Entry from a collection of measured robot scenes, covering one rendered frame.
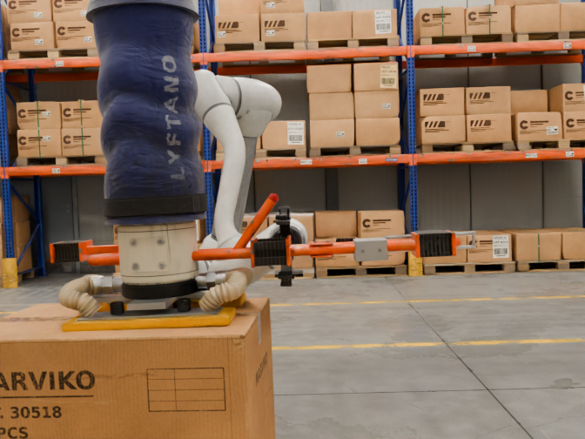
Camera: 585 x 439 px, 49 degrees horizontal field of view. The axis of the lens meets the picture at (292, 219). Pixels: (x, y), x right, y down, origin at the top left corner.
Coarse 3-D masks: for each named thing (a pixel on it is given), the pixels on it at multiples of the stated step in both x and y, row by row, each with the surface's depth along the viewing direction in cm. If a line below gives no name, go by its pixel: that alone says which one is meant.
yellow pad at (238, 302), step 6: (204, 288) 150; (192, 300) 148; (198, 300) 148; (234, 300) 146; (240, 300) 146; (102, 306) 148; (108, 306) 148; (126, 306) 147; (174, 306) 147; (192, 306) 146; (198, 306) 146; (222, 306) 146; (228, 306) 146; (234, 306) 146; (240, 306) 146
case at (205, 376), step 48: (0, 336) 127; (48, 336) 125; (96, 336) 123; (144, 336) 122; (192, 336) 120; (240, 336) 120; (0, 384) 124; (48, 384) 123; (96, 384) 122; (144, 384) 122; (192, 384) 121; (240, 384) 120; (0, 432) 125; (48, 432) 124; (96, 432) 123; (144, 432) 122; (192, 432) 121; (240, 432) 121
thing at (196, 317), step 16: (112, 304) 132; (80, 320) 130; (96, 320) 130; (112, 320) 129; (128, 320) 128; (144, 320) 128; (160, 320) 128; (176, 320) 128; (192, 320) 127; (208, 320) 127; (224, 320) 127
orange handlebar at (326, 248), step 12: (324, 240) 142; (396, 240) 140; (408, 240) 137; (456, 240) 136; (96, 252) 168; (108, 252) 168; (204, 252) 138; (216, 252) 138; (228, 252) 138; (240, 252) 138; (300, 252) 137; (312, 252) 137; (324, 252) 137; (336, 252) 137; (348, 252) 137; (96, 264) 140; (108, 264) 140
